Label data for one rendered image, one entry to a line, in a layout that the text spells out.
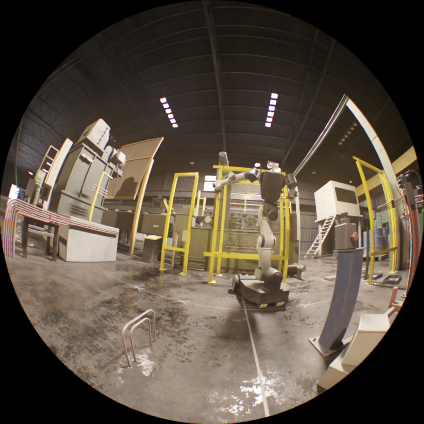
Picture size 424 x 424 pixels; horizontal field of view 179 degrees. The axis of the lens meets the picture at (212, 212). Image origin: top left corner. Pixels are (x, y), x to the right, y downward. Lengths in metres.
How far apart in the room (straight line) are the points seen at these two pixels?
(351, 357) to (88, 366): 0.89
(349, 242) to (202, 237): 2.65
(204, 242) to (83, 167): 2.92
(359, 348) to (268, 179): 1.37
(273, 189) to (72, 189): 3.04
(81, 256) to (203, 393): 1.99
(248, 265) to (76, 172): 3.80
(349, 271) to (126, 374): 0.99
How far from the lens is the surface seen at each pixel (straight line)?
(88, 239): 2.19
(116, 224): 4.32
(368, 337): 0.60
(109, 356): 0.74
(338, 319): 0.81
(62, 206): 2.73
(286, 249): 2.19
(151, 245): 2.93
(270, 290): 1.26
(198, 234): 2.95
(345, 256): 0.76
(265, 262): 1.49
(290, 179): 1.54
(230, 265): 2.90
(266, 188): 1.39
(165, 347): 0.79
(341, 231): 0.79
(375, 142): 3.99
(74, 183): 2.87
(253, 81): 11.14
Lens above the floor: 0.56
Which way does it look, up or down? 14 degrees up
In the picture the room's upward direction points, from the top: 6 degrees clockwise
